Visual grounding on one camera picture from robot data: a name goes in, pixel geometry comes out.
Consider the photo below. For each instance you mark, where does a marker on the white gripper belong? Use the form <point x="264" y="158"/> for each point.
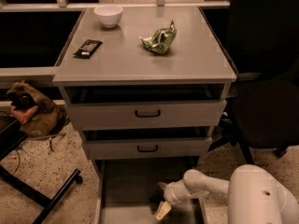
<point x="172" y="194"/>

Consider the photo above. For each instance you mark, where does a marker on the green crumpled chip bag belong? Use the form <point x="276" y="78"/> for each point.
<point x="161" y="41"/>

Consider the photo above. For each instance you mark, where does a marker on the grey bottom drawer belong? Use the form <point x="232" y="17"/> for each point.
<point x="128" y="184"/>

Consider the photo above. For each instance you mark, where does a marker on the grey drawer cabinet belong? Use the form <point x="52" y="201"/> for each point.
<point x="194" y="60"/>

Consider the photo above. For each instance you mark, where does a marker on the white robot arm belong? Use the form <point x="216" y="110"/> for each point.
<point x="253" y="196"/>

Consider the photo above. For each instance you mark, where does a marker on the grey top drawer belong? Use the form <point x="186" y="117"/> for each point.
<point x="128" y="107"/>

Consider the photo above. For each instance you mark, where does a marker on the black stand base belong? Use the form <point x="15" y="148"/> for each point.
<point x="12" y="137"/>

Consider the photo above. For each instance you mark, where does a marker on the black office chair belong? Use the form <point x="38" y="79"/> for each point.
<point x="262" y="40"/>

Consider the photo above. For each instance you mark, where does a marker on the green kitchen sponge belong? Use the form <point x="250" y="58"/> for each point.
<point x="154" y="202"/>

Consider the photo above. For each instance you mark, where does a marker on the white ceramic bowl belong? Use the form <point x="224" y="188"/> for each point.
<point x="108" y="15"/>

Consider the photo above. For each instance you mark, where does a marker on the grey drawer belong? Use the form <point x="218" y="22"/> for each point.
<point x="145" y="143"/>
<point x="128" y="184"/>
<point x="128" y="107"/>

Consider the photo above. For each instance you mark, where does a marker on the black snack bar wrapper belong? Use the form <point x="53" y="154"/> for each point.
<point x="88" y="48"/>

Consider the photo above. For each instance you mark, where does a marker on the grey middle drawer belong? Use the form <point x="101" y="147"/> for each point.
<point x="145" y="143"/>

